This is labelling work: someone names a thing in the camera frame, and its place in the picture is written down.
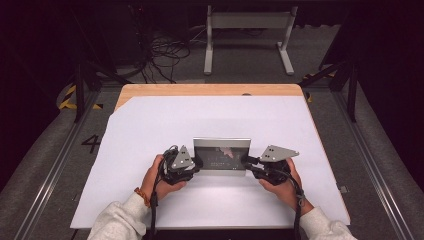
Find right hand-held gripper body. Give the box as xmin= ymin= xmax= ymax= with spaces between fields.
xmin=254 ymin=144 xmax=300 ymax=187

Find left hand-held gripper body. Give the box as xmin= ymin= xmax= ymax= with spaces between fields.
xmin=159 ymin=144 xmax=201 ymax=186

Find person's right hand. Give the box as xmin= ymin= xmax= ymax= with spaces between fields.
xmin=257 ymin=156 xmax=315 ymax=217

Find person's left hand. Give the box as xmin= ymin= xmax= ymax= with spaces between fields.
xmin=139 ymin=153 xmax=188 ymax=202

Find white table sheet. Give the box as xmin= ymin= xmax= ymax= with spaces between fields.
xmin=70 ymin=95 xmax=351 ymax=231

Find black metal stand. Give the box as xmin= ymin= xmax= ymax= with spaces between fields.
xmin=68 ymin=6 xmax=134 ymax=124
xmin=298 ymin=9 xmax=362 ymax=124

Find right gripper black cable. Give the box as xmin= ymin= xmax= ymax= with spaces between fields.
xmin=272 ymin=167 xmax=306 ymax=240

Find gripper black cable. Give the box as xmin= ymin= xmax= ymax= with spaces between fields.
xmin=272 ymin=167 xmax=306 ymax=240
xmin=147 ymin=144 xmax=181 ymax=240

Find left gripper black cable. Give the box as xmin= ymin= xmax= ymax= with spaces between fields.
xmin=147 ymin=144 xmax=181 ymax=240

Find orange bead bracelet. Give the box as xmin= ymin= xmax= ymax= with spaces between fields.
xmin=133 ymin=186 xmax=151 ymax=209

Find aluminium floor rail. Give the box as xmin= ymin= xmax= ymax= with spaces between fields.
xmin=333 ymin=91 xmax=416 ymax=240
xmin=13 ymin=89 xmax=101 ymax=240

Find tangle of black floor cables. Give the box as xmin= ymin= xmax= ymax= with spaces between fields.
xmin=128 ymin=6 xmax=208 ymax=85

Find white metal table frame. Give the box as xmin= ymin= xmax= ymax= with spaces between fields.
xmin=203 ymin=4 xmax=299 ymax=76

